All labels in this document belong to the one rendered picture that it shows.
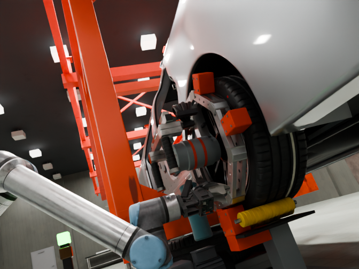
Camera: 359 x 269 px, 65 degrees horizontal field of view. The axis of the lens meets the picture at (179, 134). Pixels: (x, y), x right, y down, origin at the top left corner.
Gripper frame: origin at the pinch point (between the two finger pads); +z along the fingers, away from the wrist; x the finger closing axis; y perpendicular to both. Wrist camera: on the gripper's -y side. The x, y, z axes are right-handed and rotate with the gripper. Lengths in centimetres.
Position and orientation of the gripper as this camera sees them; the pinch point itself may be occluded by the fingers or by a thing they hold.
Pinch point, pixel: (225, 187)
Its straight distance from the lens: 109.8
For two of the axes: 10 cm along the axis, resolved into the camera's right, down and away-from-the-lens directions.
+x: -0.6, -9.1, -4.1
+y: 3.6, 3.7, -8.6
